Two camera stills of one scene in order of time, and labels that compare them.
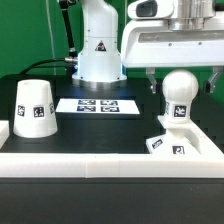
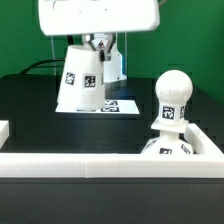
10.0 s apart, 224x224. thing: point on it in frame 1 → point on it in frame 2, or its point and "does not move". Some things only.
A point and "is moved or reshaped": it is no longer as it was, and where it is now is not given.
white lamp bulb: [179, 88] is moved or reshaped
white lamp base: [176, 141] is moved or reshaped
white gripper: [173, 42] → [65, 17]
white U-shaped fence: [209, 163] does not move
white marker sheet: [97, 106] does not move
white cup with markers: [35, 115] → [81, 84]
